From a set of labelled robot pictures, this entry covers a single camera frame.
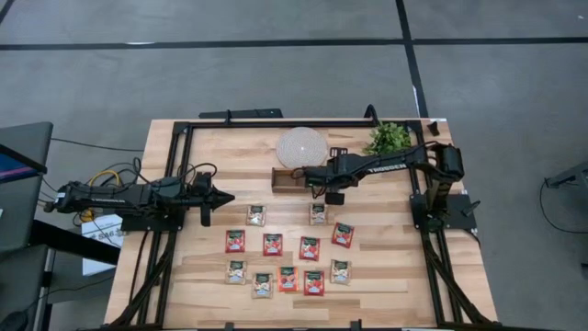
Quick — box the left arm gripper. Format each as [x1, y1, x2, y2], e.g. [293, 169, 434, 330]
[183, 185, 236, 227]

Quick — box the beige tea packet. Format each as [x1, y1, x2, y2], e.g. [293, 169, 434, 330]
[245, 204, 267, 227]
[308, 203, 329, 226]
[224, 259, 248, 286]
[329, 258, 353, 285]
[251, 272, 275, 300]

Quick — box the red tea packet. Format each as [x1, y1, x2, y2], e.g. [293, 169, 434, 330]
[331, 222, 356, 249]
[262, 233, 284, 257]
[299, 235, 322, 262]
[303, 269, 326, 297]
[224, 229, 246, 254]

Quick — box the orange tea packet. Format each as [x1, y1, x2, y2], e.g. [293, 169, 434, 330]
[277, 266, 300, 293]

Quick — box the wooden tea organizer box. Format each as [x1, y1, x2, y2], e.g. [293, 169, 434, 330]
[270, 166, 310, 195]

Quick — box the translucent round plate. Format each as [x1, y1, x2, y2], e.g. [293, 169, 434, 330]
[275, 126, 330, 170]

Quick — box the green plant in white pot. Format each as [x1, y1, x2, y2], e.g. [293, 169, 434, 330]
[361, 120, 413, 157]

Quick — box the black power strip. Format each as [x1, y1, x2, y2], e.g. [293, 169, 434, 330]
[198, 108, 284, 120]

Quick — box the white cardboard box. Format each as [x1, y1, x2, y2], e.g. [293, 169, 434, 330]
[81, 213, 124, 277]

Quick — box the black desk beam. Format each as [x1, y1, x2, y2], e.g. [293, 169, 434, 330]
[29, 219, 121, 267]

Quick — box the grey work table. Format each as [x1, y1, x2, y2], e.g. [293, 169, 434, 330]
[0, 121, 54, 254]

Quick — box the computer monitor with blue screen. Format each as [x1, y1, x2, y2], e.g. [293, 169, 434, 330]
[0, 143, 49, 185]

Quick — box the dark operator desk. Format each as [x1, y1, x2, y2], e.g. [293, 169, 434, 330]
[0, 243, 51, 331]

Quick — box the grey stand foot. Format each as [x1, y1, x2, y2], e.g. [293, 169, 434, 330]
[544, 159, 588, 189]

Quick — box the black computer mouse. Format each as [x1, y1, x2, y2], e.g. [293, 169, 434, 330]
[0, 311, 29, 331]

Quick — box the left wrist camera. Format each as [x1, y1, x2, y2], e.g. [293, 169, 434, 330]
[191, 170, 214, 188]

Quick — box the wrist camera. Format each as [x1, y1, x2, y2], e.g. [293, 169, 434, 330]
[302, 165, 330, 190]
[191, 170, 214, 188]

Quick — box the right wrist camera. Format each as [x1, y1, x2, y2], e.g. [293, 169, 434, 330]
[302, 165, 330, 190]

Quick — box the black aluminium table frame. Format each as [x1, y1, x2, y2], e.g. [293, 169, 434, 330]
[107, 117, 500, 331]

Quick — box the yellow cable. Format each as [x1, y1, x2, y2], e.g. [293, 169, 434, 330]
[85, 168, 121, 223]

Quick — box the black floor cable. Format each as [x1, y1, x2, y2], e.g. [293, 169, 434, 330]
[538, 180, 588, 235]
[49, 136, 146, 154]

